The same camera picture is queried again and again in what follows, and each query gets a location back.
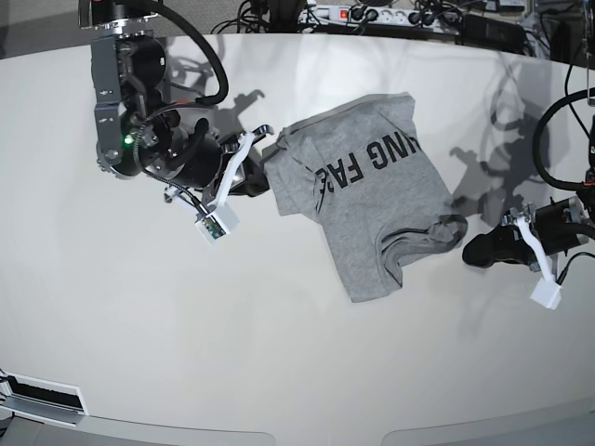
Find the white power strip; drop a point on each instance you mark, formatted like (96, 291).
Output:
(359, 16)

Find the black power adapter box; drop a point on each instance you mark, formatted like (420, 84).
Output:
(493, 34)

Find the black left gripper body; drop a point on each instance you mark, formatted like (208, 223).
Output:
(503, 244)

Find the grey t-shirt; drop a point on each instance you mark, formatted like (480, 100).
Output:
(359, 171)

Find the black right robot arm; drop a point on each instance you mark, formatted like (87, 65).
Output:
(139, 131)

